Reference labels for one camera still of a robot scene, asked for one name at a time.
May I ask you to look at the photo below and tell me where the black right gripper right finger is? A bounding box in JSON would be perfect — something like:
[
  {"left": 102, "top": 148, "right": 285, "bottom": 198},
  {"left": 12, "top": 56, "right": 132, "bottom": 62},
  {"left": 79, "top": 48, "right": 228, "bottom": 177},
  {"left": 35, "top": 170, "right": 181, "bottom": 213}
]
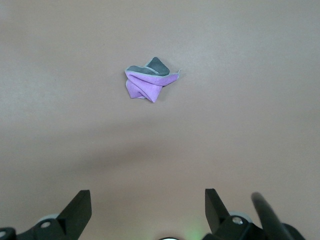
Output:
[{"left": 203, "top": 188, "right": 266, "bottom": 240}]

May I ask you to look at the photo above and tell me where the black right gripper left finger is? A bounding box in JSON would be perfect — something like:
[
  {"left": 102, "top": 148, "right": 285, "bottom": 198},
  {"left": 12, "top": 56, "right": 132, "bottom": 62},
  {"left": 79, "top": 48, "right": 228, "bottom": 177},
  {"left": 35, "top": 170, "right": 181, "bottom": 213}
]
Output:
[{"left": 14, "top": 189, "right": 92, "bottom": 240}]

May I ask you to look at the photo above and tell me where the purple and grey towel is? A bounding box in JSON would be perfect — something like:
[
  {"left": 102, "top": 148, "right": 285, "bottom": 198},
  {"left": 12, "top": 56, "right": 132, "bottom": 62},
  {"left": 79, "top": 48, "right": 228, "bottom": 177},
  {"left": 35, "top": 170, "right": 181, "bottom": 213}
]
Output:
[{"left": 124, "top": 56, "right": 183, "bottom": 103}]

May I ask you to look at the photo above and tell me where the brown table cover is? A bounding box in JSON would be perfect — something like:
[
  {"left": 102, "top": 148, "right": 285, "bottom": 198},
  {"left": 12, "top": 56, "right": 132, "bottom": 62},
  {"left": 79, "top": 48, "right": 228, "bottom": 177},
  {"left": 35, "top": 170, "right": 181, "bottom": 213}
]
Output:
[{"left": 0, "top": 0, "right": 320, "bottom": 240}]

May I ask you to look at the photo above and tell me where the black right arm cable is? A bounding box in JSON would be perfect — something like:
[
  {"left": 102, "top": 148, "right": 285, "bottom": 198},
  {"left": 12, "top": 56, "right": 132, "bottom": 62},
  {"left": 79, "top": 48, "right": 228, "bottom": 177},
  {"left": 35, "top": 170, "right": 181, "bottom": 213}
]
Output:
[{"left": 250, "top": 191, "right": 289, "bottom": 240}]

